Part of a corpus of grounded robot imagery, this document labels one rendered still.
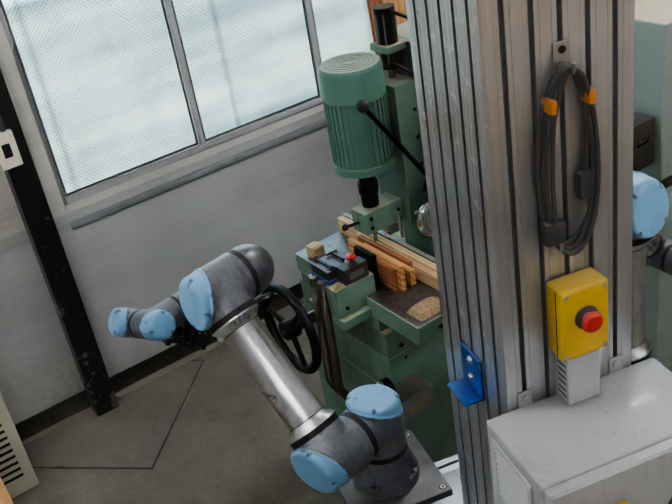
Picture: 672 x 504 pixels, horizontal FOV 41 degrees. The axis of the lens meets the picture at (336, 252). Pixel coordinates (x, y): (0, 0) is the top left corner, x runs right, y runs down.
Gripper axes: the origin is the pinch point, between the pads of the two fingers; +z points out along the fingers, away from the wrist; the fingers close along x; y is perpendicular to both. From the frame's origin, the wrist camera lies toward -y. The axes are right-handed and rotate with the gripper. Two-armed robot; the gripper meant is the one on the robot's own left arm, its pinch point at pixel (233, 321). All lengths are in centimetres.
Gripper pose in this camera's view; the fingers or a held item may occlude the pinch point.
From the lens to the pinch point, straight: 251.1
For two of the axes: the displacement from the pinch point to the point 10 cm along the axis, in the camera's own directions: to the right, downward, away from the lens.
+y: -2.9, 9.3, 2.1
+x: 5.7, 3.4, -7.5
